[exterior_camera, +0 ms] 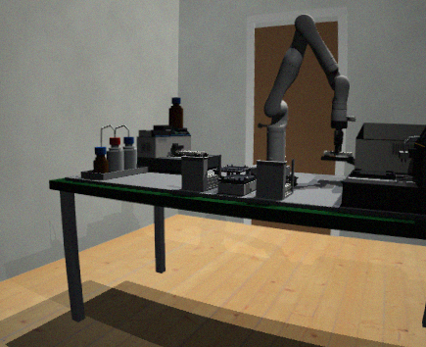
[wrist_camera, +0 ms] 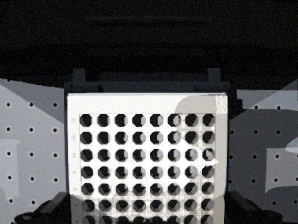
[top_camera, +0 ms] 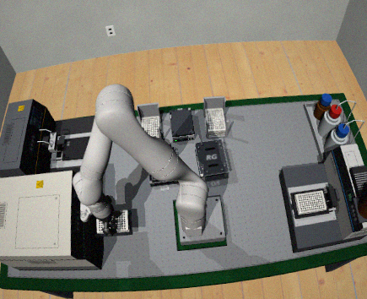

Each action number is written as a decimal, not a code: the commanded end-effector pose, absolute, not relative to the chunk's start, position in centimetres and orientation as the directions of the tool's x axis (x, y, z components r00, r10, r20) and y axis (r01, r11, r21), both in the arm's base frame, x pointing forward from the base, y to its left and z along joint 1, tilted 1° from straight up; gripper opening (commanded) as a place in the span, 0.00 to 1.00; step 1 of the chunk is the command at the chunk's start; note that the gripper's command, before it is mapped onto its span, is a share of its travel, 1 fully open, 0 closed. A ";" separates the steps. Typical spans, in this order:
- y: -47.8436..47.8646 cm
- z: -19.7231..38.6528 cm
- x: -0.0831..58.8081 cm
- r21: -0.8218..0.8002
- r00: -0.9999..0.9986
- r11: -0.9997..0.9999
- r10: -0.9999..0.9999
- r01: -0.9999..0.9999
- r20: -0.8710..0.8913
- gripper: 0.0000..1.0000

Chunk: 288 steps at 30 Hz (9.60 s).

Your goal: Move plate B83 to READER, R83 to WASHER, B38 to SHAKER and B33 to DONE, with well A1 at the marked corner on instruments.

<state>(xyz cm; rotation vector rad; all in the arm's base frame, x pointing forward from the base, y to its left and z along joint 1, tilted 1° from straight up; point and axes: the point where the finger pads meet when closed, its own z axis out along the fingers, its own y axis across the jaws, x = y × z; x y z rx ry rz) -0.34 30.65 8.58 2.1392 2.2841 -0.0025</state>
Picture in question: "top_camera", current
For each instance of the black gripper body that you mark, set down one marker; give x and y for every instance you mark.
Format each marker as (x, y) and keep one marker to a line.
(107, 219)

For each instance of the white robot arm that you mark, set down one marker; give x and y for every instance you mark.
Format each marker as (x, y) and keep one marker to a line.
(115, 121)

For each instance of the blue bottle cap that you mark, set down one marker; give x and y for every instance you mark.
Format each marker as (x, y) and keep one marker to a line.
(342, 132)
(326, 99)

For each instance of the black plate nest with label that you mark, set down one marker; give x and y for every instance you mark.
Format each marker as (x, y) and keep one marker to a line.
(158, 183)

